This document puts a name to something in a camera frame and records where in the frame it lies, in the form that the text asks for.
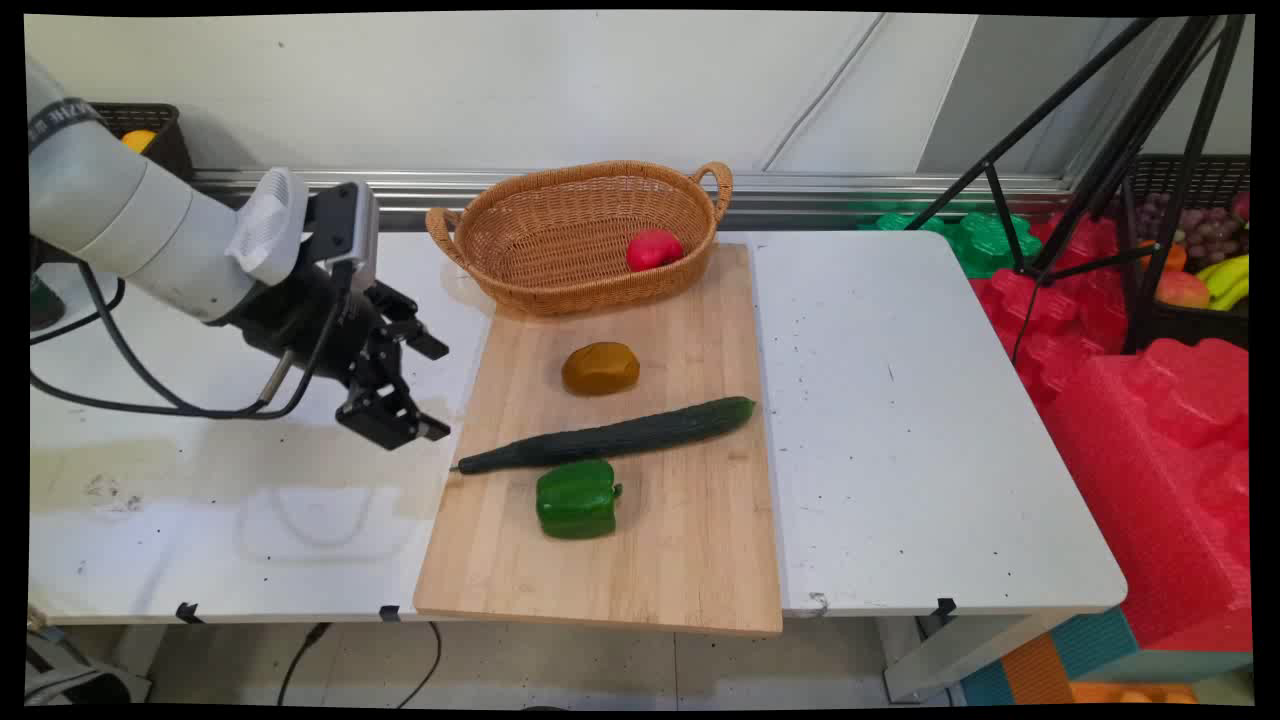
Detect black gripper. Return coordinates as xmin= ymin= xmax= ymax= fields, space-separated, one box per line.
xmin=232 ymin=262 xmax=452 ymax=452

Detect long dark green cucumber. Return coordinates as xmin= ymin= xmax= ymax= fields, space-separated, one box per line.
xmin=450 ymin=396 xmax=758 ymax=476

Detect brown toy potato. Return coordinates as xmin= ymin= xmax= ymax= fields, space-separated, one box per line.
xmin=561 ymin=341 xmax=642 ymax=397

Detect woven wicker basket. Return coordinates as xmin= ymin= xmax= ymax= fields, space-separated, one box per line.
xmin=425 ymin=160 xmax=734 ymax=318

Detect green toy bell pepper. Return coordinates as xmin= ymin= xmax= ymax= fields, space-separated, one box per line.
xmin=535 ymin=459 xmax=624 ymax=541

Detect red toy apple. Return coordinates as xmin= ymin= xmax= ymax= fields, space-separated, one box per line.
xmin=626 ymin=228 xmax=686 ymax=273

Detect wooden cutting board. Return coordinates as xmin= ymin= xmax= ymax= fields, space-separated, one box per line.
xmin=413 ymin=243 xmax=784 ymax=637

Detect small black mesh basket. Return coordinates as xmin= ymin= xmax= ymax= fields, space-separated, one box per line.
xmin=90 ymin=102 xmax=195 ymax=184

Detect dark green black object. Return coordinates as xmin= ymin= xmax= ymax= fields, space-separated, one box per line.
xmin=29 ymin=270 xmax=68 ymax=333

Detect grey bag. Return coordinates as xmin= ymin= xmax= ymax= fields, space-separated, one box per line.
xmin=25 ymin=608 xmax=153 ymax=707

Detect white table leg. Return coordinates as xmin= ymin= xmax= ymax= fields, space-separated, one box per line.
xmin=880 ymin=608 xmax=1063 ymax=704

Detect small red foam block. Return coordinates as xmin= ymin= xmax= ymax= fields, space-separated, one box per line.
xmin=968 ymin=212 xmax=1136 ymax=406

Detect blue orange foam mat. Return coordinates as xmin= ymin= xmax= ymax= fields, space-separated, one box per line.
xmin=958 ymin=604 xmax=1253 ymax=707

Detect large red foam block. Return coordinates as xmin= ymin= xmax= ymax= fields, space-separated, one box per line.
xmin=1038 ymin=337 xmax=1253 ymax=653

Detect pink toy peach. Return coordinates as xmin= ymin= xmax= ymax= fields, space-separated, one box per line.
xmin=1155 ymin=270 xmax=1212 ymax=310

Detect black tripod stand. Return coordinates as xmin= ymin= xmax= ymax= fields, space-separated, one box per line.
xmin=905 ymin=15 xmax=1251 ymax=359

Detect black plastic fruit crate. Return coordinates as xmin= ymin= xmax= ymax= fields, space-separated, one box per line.
xmin=1122 ymin=153 xmax=1251 ymax=353

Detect purple toy grapes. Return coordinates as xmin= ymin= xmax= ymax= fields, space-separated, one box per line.
xmin=1138 ymin=192 xmax=1246 ymax=267

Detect yellow toy bananas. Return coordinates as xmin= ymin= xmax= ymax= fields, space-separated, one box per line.
xmin=1194 ymin=254 xmax=1251 ymax=312

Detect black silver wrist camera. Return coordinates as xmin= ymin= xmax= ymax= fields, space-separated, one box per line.
xmin=305 ymin=181 xmax=381 ymax=293

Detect white ribbed camera mount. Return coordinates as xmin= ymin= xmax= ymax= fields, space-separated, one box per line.
xmin=225 ymin=168 xmax=310 ymax=287

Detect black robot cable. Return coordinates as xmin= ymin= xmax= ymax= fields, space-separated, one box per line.
xmin=30 ymin=370 xmax=263 ymax=421
xmin=30 ymin=278 xmax=127 ymax=347
xmin=76 ymin=262 xmax=343 ymax=419

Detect aluminium wall rail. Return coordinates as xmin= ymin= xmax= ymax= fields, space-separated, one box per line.
xmin=190 ymin=167 xmax=1079 ymax=233

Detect black floor cable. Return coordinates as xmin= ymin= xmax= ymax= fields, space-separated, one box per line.
xmin=276 ymin=621 xmax=333 ymax=707
xmin=394 ymin=621 xmax=444 ymax=710

